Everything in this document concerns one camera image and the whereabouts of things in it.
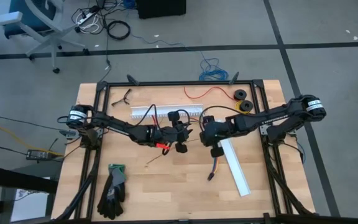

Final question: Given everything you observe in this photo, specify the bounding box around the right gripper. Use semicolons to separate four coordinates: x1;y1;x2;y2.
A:
199;123;230;158

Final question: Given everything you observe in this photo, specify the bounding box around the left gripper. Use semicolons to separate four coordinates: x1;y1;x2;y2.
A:
149;123;195;154

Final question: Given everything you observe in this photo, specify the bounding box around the white slotted cable duct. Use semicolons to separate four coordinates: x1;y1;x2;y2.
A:
129;103;205;121

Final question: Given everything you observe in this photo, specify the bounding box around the black grey work glove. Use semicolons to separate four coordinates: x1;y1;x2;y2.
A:
96;163;127;220

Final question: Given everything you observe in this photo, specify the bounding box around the black box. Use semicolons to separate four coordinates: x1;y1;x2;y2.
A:
135;0;188;20

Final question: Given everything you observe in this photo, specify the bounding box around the black power adapter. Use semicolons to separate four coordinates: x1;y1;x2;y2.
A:
25;149;54;162

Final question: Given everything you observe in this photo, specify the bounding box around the white power strip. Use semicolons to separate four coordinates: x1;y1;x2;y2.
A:
75;11;98;26

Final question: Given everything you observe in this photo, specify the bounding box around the blue white office chair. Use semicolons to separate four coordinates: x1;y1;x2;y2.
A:
0;0;90;75

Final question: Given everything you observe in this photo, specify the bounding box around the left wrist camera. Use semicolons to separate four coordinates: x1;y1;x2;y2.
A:
167;110;182;124

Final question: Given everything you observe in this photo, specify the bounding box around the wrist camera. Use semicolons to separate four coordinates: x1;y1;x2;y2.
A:
201;114;216;126
167;110;182;124

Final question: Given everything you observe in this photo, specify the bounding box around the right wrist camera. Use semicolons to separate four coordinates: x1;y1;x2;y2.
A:
201;114;216;126

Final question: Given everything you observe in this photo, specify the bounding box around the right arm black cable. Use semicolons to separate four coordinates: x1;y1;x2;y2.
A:
198;105;245;131

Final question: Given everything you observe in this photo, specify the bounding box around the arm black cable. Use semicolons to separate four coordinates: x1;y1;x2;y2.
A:
135;103;192;127
198;105;245;131

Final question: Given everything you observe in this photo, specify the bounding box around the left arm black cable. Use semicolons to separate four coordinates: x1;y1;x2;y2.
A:
135;103;192;127

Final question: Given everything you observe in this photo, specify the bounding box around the yellow wire spool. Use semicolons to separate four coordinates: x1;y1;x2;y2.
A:
234;99;255;115

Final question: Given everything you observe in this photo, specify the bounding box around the white duct cover strip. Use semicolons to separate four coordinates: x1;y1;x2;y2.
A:
215;119;252;198

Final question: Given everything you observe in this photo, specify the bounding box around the thin red wire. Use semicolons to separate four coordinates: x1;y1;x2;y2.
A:
183;86;236;101

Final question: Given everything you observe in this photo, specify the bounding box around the black wire spool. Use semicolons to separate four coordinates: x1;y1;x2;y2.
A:
232;89;249;101

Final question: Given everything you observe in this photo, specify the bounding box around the blue coiled cable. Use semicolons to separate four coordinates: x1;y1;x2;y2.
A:
198;57;230;82

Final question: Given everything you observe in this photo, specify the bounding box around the black coiled cable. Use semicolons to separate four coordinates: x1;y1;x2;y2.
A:
106;19;132;41

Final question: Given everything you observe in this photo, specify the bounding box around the yellow floor cable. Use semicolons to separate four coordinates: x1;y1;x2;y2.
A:
0;123;65;157

